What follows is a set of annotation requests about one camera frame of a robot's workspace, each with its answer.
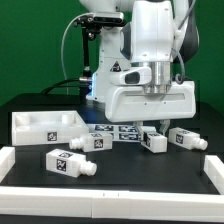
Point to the white front fence bar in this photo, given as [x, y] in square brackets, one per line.
[111, 204]

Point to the white right fence bar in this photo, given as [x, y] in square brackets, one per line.
[214, 169]

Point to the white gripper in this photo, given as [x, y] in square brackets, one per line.
[130, 98]

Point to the white left fence bar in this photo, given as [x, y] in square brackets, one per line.
[7, 160]

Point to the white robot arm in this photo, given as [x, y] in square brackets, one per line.
[140, 41]

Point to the white marker sheet with tags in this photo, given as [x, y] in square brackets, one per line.
[120, 133]

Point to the grey camera on black stand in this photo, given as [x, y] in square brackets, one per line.
[91, 24]

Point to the white fence bar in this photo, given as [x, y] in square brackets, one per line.
[214, 169]
[111, 204]
[7, 160]

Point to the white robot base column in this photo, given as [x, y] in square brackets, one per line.
[109, 59]

